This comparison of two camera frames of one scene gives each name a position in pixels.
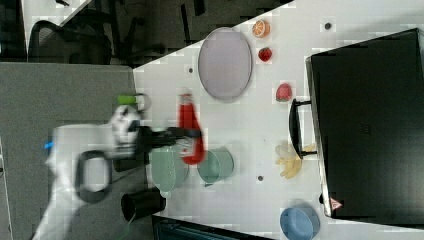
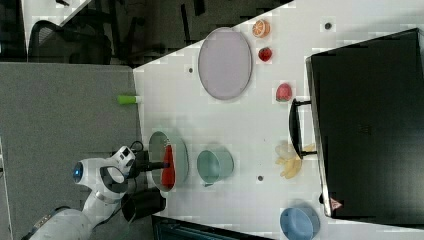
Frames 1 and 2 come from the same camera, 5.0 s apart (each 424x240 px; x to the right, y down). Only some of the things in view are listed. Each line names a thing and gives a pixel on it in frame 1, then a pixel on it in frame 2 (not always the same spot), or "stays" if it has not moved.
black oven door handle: (295, 128) stays
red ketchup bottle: (191, 149) -> (168, 176)
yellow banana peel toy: (289, 159) stays
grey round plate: (225, 63) stays
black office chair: (95, 36) stays
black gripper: (146, 137) -> (142, 164)
